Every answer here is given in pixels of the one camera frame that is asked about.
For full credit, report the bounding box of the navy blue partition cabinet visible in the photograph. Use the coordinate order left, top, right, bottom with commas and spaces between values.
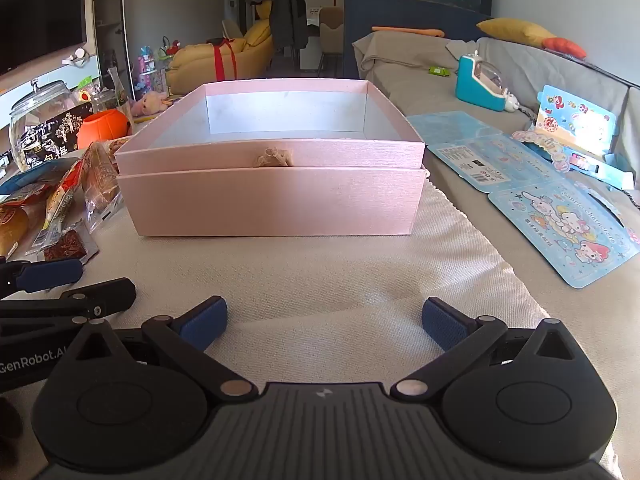
343, 0, 494, 81

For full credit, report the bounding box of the bread in clear bag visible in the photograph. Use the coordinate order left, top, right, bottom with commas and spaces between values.
0, 200, 32, 261

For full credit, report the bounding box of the teal toy machine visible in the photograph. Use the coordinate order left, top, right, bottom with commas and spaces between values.
454, 51, 519, 113

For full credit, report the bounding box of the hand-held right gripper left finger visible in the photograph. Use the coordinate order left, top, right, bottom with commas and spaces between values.
65, 296, 258, 403

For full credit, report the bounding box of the blue snack packet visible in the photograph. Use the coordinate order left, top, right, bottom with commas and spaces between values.
0, 182, 52, 207

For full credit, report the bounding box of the small brown snack packet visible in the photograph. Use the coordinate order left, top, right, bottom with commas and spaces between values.
42, 229, 99, 264

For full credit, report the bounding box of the clear pastry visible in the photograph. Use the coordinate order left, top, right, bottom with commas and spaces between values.
81, 141, 124, 234

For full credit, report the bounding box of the pink gift box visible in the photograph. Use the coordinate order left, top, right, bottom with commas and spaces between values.
115, 78, 427, 237

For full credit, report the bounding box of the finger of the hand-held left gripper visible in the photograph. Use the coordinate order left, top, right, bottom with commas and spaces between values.
0, 278, 137, 320
0, 258, 84, 301

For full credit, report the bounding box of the orange pillow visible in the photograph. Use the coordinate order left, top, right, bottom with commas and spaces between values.
542, 37, 587, 60

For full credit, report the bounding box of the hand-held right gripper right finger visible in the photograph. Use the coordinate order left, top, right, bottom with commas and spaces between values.
389, 296, 586, 403

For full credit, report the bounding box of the black television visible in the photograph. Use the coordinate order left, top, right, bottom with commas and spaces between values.
0, 0, 89, 77

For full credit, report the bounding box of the dark grey hanging coat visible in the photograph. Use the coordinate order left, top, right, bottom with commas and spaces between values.
252, 0, 309, 52

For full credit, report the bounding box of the yellow armchair with red ribbon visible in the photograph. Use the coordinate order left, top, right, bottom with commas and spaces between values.
165, 19, 276, 96

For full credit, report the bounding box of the clear glass jar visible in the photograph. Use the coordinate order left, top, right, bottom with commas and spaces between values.
9, 80, 83, 173

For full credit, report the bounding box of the pink plush toy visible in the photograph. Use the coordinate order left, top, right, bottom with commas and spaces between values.
130, 92, 170, 117

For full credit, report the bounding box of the orange pumpkin bucket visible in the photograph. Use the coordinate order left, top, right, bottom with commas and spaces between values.
76, 110, 134, 151

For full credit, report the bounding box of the grey covered sofa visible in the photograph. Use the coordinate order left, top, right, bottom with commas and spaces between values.
352, 30, 640, 291

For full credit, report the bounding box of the beige dining chair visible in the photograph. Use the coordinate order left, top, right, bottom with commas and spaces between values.
318, 7, 346, 72

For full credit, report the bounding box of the flat blue cartoon packaging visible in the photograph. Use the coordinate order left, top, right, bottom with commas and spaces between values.
406, 111, 640, 289

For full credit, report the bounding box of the long orange cushion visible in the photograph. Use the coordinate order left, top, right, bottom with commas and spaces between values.
371, 26, 445, 39

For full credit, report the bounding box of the yellow pillow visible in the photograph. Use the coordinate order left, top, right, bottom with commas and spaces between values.
476, 18, 559, 49

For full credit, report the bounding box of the black gold-printed snack bag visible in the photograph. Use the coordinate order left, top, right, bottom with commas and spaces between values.
22, 104, 94, 171

